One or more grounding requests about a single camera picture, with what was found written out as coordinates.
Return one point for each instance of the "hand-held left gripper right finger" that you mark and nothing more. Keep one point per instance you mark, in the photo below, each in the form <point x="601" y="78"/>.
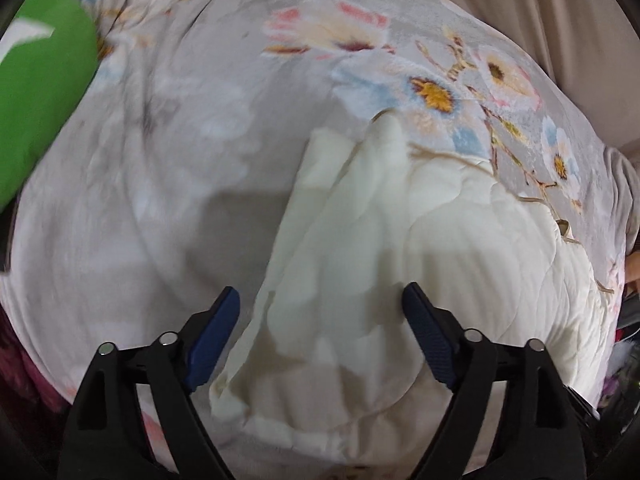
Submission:
<point x="430" y="335"/>

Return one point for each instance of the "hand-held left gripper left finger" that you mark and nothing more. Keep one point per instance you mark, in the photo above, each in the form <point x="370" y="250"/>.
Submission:
<point x="210" y="340"/>

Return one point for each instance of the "white quilted jacket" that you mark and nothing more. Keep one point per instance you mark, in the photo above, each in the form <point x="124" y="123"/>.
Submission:
<point x="400" y="260"/>

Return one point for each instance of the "dark red cloth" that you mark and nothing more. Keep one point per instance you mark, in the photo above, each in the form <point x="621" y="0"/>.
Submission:
<point x="25" y="375"/>

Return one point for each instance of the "grey floral blanket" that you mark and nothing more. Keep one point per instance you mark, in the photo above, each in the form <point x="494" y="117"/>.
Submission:
<point x="175" y="135"/>

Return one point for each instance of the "green cushion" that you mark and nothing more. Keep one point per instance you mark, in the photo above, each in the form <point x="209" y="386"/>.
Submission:
<point x="35" y="100"/>

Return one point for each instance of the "beige curtain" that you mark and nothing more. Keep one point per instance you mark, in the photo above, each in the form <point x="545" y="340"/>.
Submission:
<point x="550" y="10"/>

